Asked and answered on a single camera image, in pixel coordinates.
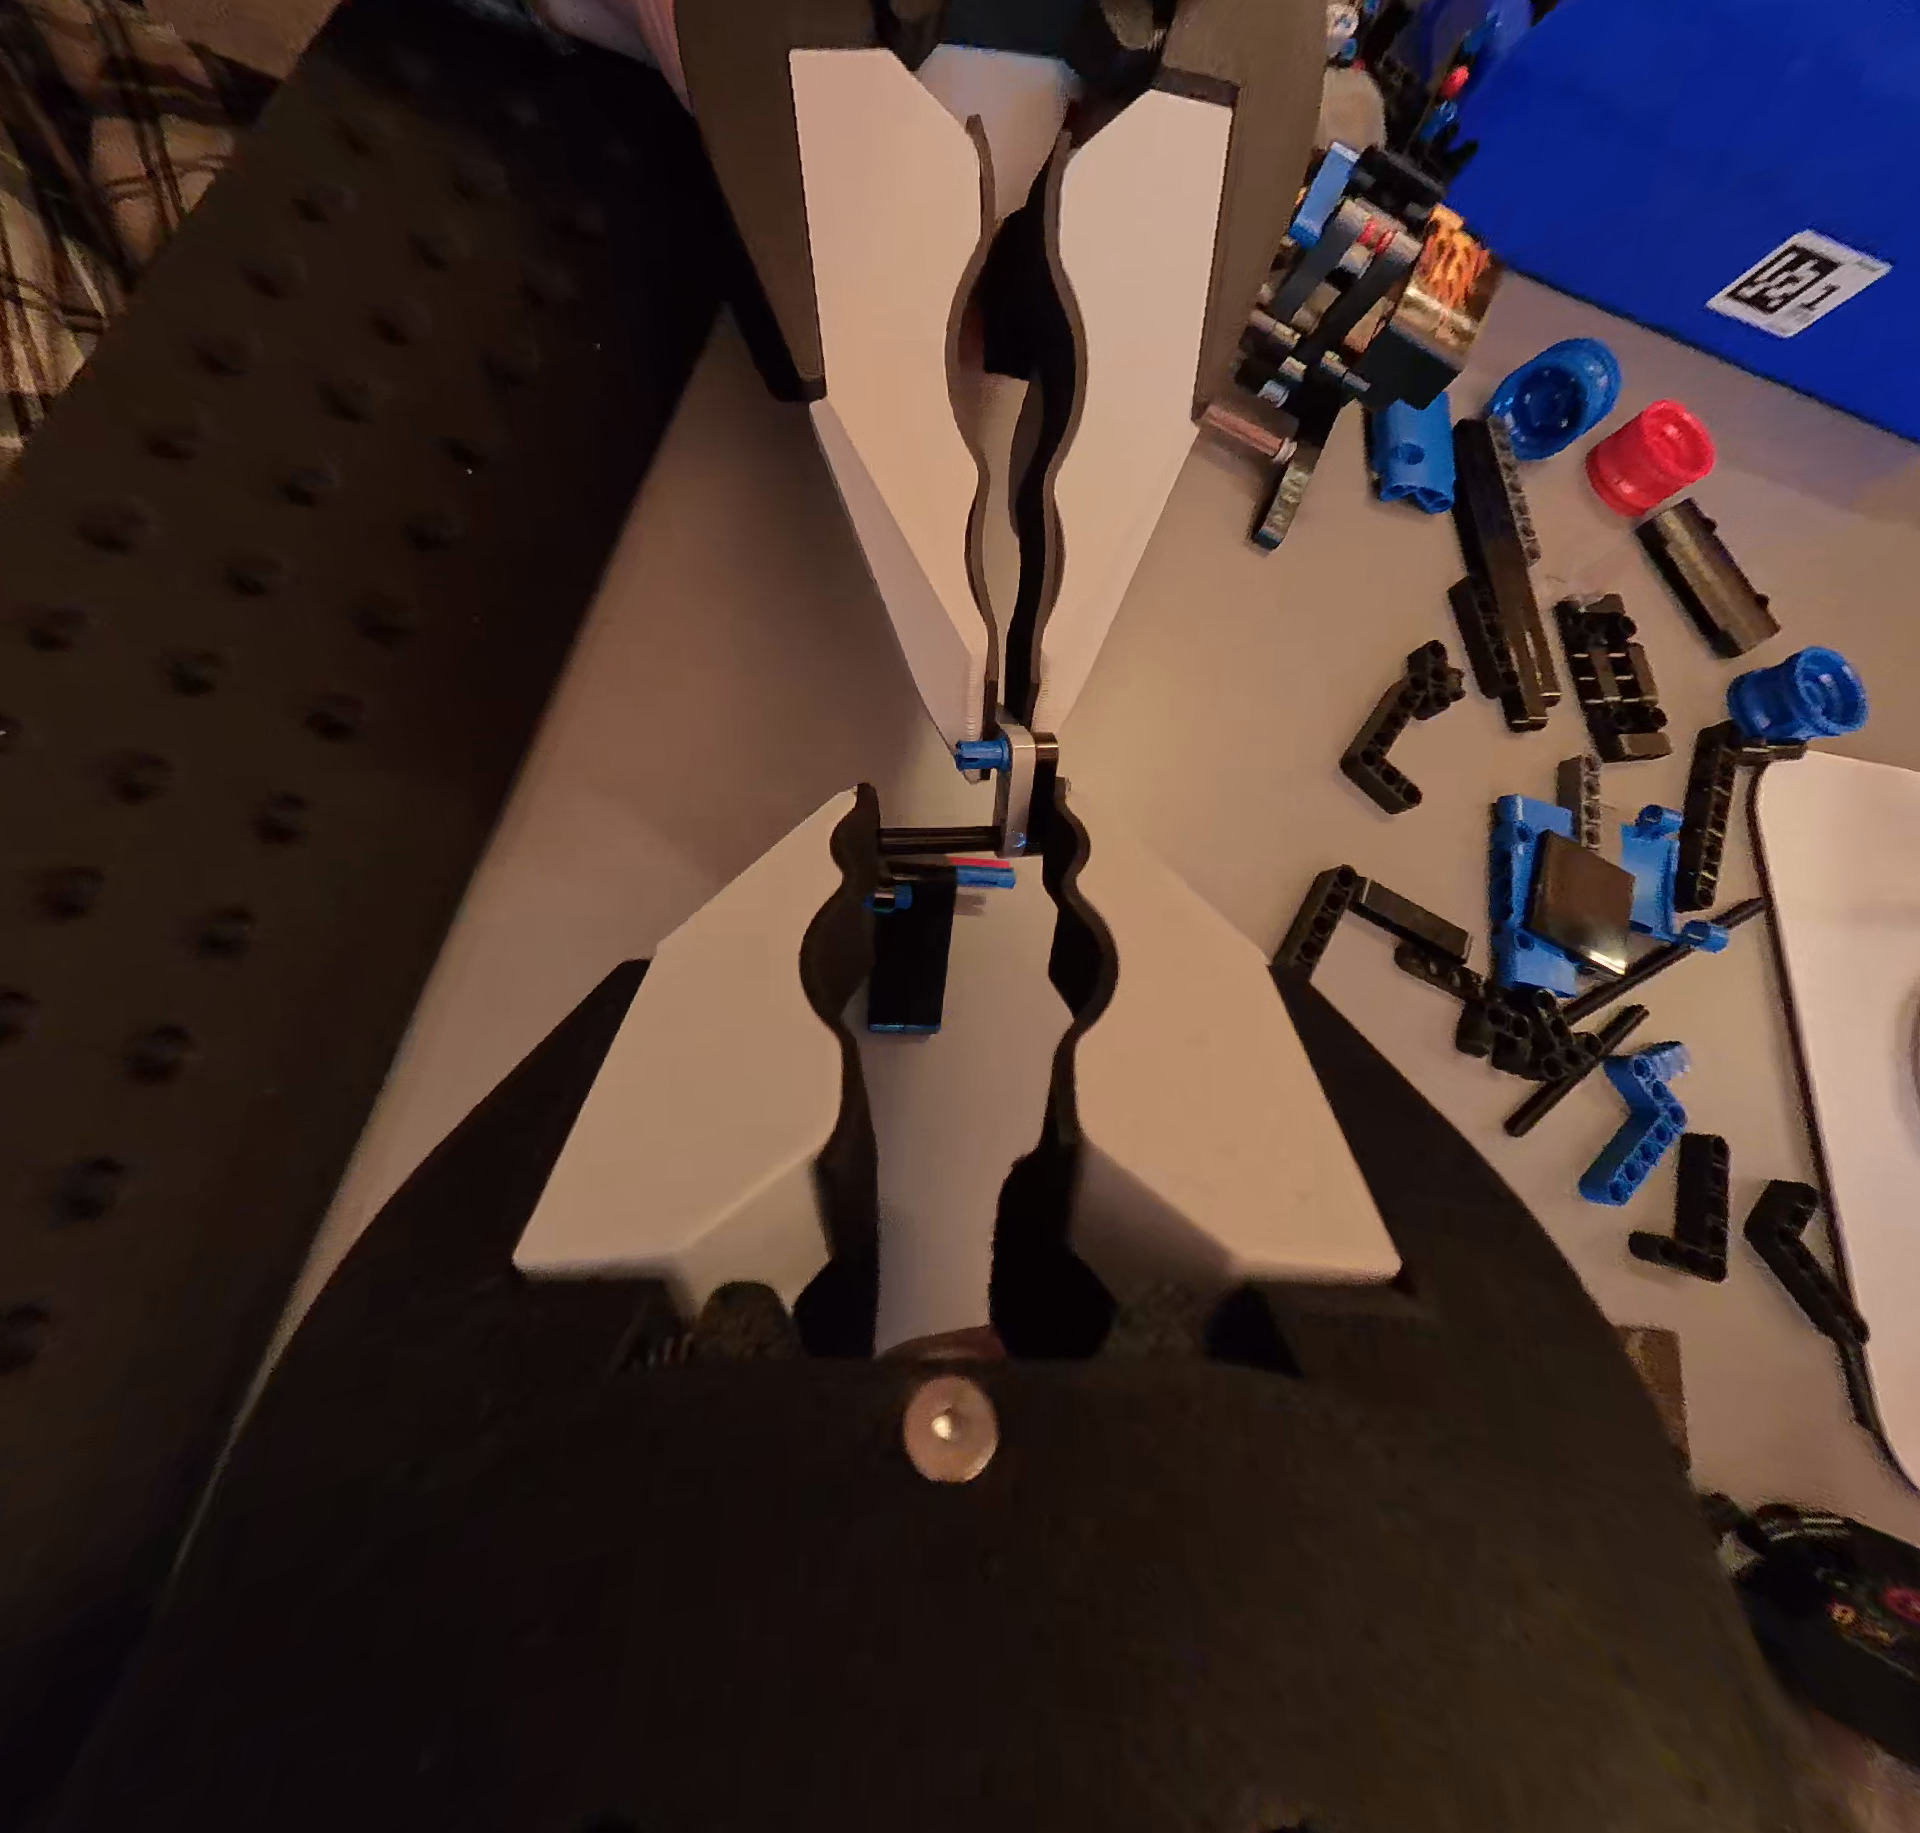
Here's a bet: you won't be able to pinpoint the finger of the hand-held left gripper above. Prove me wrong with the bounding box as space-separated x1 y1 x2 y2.
1007 86 1242 737
786 48 1005 737

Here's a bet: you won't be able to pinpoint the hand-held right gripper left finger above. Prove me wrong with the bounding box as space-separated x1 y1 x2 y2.
512 782 887 1361

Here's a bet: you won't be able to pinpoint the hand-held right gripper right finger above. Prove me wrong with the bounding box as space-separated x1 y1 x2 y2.
987 780 1403 1361

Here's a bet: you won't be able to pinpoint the small black blue brick assembly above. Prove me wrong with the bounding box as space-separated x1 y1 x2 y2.
861 723 1070 1039

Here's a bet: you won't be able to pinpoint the grey desk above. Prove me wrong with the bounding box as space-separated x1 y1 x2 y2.
225 62 1920 1564

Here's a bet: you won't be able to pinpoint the partly built toy truck chassis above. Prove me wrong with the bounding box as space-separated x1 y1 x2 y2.
1231 137 1504 550

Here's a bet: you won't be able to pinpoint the black angled beam flat plate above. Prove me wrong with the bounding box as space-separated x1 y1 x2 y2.
1272 863 1474 972

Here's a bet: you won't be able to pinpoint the blue curved panel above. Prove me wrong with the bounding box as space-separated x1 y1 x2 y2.
1367 393 1460 514

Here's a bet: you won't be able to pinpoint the black connector cluster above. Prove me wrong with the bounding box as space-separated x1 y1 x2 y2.
1396 947 1608 1085

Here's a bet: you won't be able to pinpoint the black long axle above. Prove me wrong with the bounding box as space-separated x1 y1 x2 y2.
1575 895 1771 1016
1504 1005 1650 1136

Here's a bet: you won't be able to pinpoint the black square tile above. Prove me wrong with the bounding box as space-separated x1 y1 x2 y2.
1517 831 1638 972

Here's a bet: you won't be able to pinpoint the blue angled beam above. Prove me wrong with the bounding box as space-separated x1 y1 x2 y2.
1577 1045 1688 1208

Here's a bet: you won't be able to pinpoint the blue wheel rim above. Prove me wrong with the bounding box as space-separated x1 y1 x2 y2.
1725 646 1872 744
1486 337 1625 460

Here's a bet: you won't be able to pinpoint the black stacked thick beams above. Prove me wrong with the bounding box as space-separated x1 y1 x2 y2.
1446 420 1564 735

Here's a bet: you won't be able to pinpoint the blue plastic storage bin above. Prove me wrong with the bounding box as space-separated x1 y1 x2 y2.
1411 0 1920 439

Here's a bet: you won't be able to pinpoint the red wheel rim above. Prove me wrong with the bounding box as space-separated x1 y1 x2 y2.
1586 401 1717 514

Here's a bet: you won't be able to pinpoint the black long straight beam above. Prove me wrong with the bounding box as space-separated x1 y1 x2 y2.
1672 723 1803 915

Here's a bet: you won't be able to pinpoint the black curved panel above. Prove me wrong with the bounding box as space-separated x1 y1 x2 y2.
1635 497 1782 661

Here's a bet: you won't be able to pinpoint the person's torso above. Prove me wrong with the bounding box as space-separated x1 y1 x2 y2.
0 0 287 460

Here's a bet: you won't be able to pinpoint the black toy set box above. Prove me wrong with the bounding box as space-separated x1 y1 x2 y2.
1710 1494 1920 1737

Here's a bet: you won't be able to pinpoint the blue frame panel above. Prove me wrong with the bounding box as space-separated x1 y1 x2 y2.
1487 796 1577 995
1627 803 1727 949

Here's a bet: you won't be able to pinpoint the black rectangular frame brick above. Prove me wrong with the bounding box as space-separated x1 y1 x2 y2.
1552 595 1674 766

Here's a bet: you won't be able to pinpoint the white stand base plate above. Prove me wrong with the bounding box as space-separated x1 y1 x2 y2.
1753 751 1920 1491

